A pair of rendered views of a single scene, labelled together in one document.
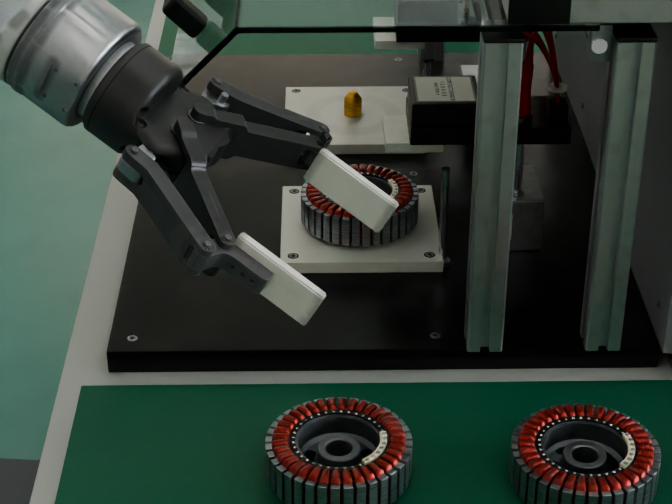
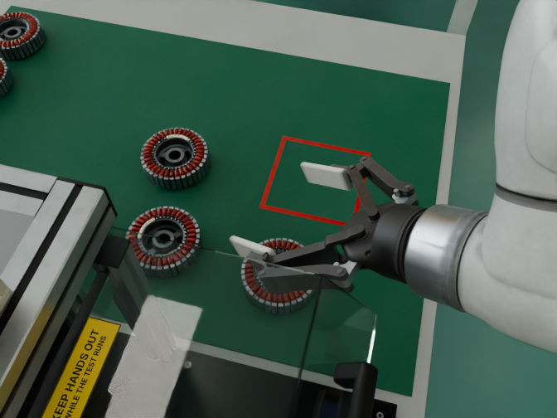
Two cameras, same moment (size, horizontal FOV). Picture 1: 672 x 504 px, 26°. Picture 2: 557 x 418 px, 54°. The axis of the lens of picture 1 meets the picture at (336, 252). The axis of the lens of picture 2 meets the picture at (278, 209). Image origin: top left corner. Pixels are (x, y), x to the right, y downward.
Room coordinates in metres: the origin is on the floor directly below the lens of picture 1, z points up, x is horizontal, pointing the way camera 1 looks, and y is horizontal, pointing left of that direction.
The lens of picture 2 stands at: (1.23, 0.09, 1.50)
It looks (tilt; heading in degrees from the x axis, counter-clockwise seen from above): 57 degrees down; 195
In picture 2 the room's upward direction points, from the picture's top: straight up
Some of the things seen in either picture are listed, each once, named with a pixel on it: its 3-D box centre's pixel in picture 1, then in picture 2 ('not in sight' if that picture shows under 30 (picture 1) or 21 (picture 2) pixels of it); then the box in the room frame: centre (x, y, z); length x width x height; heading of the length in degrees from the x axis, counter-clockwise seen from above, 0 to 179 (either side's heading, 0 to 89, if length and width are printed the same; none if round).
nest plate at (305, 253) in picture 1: (359, 227); not in sight; (1.22, -0.02, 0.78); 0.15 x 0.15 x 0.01; 1
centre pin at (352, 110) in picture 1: (352, 102); not in sight; (1.46, -0.02, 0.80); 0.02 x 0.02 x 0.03
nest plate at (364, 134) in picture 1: (352, 118); not in sight; (1.46, -0.02, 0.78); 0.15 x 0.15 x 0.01; 1
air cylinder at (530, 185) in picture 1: (510, 206); not in sight; (1.22, -0.17, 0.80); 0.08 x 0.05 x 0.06; 1
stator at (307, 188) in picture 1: (359, 204); not in sight; (1.22, -0.02, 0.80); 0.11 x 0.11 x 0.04
